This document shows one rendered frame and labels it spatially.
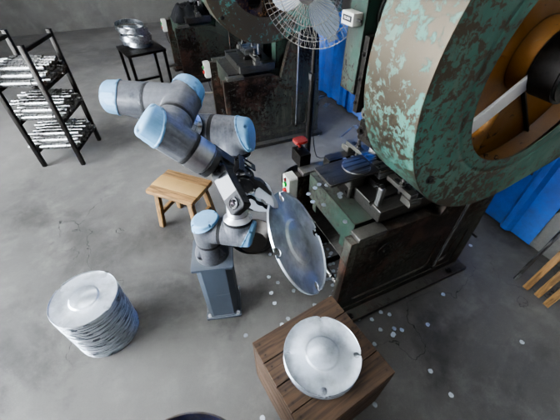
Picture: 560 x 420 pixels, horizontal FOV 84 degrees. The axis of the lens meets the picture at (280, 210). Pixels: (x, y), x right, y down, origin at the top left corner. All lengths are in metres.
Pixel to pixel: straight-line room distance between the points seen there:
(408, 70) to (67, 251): 2.21
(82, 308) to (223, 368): 0.69
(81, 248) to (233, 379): 1.33
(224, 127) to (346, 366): 0.94
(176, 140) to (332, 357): 0.95
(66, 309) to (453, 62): 1.65
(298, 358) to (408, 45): 1.04
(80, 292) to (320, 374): 1.12
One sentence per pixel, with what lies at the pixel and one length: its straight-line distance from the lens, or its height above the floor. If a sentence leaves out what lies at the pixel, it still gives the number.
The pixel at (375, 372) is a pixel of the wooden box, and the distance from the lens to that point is 1.34.
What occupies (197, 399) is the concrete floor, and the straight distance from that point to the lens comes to 1.67.
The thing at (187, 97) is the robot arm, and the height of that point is 1.30.
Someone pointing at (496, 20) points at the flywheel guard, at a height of 1.44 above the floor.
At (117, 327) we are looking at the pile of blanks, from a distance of 1.74.
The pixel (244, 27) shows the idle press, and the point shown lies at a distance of 2.37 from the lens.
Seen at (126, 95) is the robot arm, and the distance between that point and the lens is 0.77.
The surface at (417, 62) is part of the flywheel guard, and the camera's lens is 0.68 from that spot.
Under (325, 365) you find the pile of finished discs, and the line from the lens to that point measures 1.27.
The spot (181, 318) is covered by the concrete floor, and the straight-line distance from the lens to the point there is 1.85.
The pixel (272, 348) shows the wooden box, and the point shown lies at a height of 0.35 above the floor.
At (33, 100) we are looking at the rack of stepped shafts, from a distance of 3.14.
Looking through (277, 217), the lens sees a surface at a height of 1.02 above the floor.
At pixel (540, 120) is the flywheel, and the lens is 1.26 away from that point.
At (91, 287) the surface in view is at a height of 0.32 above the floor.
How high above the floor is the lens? 1.58
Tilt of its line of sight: 44 degrees down
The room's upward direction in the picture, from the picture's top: straight up
